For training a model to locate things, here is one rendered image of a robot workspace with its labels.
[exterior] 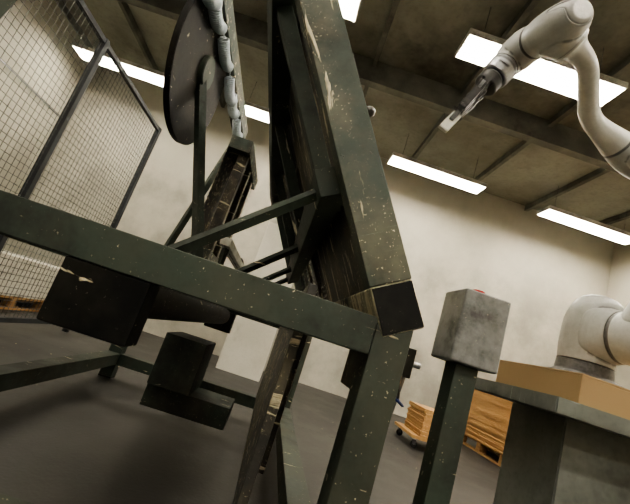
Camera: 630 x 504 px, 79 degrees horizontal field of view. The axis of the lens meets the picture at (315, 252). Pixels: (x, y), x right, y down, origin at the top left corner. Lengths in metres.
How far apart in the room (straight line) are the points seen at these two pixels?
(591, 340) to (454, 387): 0.53
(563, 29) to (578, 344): 0.89
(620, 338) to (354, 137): 0.91
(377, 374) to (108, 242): 0.68
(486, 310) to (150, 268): 0.80
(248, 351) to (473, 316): 4.37
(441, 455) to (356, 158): 0.74
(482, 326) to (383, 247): 0.30
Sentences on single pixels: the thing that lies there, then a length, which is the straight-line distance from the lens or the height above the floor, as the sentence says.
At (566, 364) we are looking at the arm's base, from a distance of 1.44.
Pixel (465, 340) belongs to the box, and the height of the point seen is 0.80.
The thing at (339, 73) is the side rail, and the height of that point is 1.37.
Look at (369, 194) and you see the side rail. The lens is 0.98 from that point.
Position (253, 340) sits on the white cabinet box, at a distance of 5.19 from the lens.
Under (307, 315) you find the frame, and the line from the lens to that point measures 0.90.
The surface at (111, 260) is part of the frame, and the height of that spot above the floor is 0.72.
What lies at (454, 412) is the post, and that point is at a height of 0.64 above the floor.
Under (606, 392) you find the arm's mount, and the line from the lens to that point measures 1.28.
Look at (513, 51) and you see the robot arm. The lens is 1.44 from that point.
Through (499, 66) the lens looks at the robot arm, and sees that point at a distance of 1.41.
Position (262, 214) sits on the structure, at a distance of 1.04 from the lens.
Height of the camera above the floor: 0.69
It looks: 13 degrees up
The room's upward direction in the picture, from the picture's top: 18 degrees clockwise
